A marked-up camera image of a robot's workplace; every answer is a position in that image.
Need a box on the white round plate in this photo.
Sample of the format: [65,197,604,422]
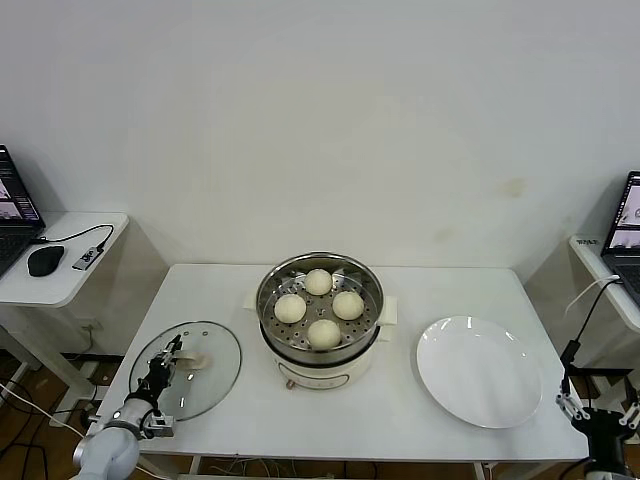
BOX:
[415,314,544,429]

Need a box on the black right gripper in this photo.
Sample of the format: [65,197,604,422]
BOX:
[554,374,640,472]

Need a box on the glass lid cream handle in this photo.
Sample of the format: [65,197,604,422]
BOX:
[128,321,244,422]

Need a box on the cream electric cooking pot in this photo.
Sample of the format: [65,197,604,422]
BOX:
[242,292,400,392]

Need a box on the white steamed baozi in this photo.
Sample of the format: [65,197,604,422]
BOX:
[304,268,334,296]
[306,318,342,350]
[332,290,365,321]
[273,293,307,324]

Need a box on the perforated steel steamer basket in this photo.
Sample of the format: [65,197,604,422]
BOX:
[256,252,386,367]

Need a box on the black power adapter cable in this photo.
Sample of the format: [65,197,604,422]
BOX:
[558,279,622,365]

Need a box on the open black laptop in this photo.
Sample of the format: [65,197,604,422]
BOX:
[599,170,640,306]
[0,145,47,280]

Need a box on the black computer mouse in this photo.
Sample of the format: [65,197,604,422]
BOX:
[26,244,66,278]

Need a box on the silver usb hub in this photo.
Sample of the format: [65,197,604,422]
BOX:
[72,243,104,273]

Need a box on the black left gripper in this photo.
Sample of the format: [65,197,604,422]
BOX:
[137,334,184,401]

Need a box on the white laptop cable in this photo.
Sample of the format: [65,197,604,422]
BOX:
[564,273,621,317]

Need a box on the black usb hub cable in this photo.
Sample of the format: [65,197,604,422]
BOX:
[32,223,115,251]

